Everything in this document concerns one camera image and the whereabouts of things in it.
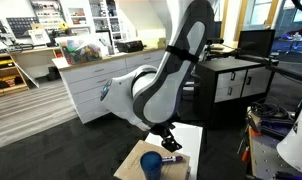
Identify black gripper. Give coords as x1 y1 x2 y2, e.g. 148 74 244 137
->
150 122 183 153

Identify purple capped marker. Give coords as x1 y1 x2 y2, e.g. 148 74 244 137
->
161 155 184 164

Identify blue plastic cup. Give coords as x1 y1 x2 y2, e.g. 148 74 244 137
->
139 150 164 180

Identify black cabinet with white drawers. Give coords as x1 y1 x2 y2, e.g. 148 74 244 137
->
193 57 275 129

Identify wooden workbench top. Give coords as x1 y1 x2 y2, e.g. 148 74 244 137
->
245 113 259 180

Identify white drawer counter wood top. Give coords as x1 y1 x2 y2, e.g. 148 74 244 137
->
51 46 167 125

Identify dark blue equipment box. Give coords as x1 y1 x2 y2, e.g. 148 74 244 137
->
257 118 296 141

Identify black electronic device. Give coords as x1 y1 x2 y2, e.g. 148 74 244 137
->
115 39 145 54

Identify clear bin of colourful toys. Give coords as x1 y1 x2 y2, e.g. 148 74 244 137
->
59 39 104 65

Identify black computer monitor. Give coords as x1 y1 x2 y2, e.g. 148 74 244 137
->
238 29 276 58

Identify black floor bin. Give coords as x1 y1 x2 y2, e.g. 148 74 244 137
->
45 65 62 82

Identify white sheet of paper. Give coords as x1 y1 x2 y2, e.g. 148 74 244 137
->
51 56 70 70

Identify white shelving unit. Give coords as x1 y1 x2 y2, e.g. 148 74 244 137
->
59 0 122 56

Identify yellow tool on desk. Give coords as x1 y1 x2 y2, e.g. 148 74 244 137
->
58 21 70 33

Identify wooden desk with shelves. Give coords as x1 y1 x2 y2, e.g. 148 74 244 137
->
0 46 64 99

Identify bar clamp with orange handle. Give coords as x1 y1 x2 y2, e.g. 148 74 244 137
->
236 138 251 165

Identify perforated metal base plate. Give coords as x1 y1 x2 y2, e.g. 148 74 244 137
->
249 128 302 180

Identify black cable bundle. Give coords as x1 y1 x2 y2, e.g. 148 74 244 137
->
249 99 292 121

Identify black camera boom stand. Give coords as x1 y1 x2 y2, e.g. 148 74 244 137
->
204 37 302 85

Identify white picture frame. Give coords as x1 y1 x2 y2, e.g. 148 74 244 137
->
27 28 52 46

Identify wall parts organiser rack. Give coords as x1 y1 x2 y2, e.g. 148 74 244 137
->
29 0 67 31

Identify large black wall keyboard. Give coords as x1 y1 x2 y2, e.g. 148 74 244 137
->
5 16 40 38

